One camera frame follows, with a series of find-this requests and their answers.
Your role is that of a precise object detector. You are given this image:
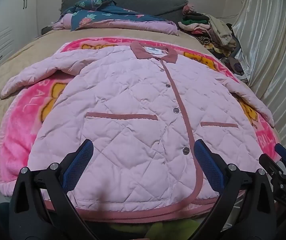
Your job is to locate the pink plush item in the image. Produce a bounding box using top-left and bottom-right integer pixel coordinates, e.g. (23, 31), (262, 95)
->
(182, 4), (196, 14)

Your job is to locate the thin wall cable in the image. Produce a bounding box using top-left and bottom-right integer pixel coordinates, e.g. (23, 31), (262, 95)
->
(217, 12), (240, 20)

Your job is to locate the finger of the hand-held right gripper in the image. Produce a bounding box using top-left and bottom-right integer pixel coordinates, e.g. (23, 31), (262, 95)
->
(259, 153), (283, 180)
(274, 143), (286, 165)

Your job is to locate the pink printed blanket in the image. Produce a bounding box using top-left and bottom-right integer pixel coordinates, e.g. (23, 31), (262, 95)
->
(0, 37), (281, 222)

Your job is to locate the grey padded headboard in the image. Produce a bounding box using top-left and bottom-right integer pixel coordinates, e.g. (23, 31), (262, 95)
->
(60, 0), (189, 24)

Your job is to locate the blue floral quilt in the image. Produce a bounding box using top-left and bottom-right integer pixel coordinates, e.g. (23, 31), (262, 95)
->
(52, 0), (180, 36)

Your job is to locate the beige bedspread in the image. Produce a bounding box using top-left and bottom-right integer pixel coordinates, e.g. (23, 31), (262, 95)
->
(0, 26), (283, 180)

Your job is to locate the pink quilted jacket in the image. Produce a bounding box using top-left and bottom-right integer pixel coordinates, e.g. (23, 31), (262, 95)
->
(0, 41), (275, 207)

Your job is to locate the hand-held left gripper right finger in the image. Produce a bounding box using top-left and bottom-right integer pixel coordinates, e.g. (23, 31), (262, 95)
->
(193, 139), (276, 240)

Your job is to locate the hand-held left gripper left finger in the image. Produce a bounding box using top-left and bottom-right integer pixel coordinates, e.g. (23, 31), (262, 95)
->
(9, 139), (101, 240)

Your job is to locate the white satin curtain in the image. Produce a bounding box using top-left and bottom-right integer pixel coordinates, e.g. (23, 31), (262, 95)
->
(232, 0), (286, 155)

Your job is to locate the white wardrobe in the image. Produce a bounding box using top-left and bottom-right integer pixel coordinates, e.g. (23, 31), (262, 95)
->
(0, 0), (42, 80)

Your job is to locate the pile of folded clothes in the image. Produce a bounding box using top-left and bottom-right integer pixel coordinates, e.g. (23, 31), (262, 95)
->
(177, 11), (237, 55)

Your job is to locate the white bag of clothes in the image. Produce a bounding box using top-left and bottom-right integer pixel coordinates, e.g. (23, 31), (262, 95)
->
(219, 55), (248, 80)

